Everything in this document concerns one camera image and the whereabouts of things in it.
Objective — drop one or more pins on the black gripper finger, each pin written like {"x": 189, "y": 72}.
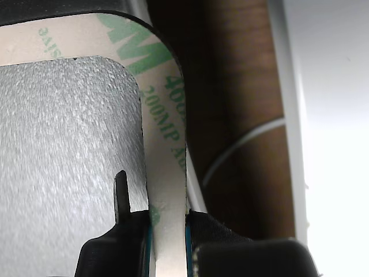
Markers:
{"x": 118, "y": 248}
{"x": 230, "y": 256}

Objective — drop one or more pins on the gray textured foam mat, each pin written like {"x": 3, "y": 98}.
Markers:
{"x": 66, "y": 138}

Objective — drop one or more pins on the frame with green-printed adhesive liner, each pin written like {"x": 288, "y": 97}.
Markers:
{"x": 165, "y": 176}

